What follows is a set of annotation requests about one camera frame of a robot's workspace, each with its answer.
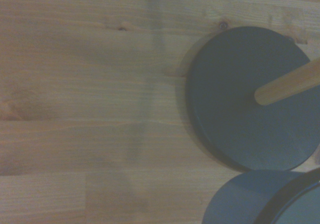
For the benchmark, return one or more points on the wooden mug tree black base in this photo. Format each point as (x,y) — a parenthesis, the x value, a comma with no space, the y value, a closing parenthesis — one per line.
(237,104)

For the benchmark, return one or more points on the blue enamel mug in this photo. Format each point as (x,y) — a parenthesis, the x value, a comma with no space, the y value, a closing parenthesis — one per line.
(245,196)

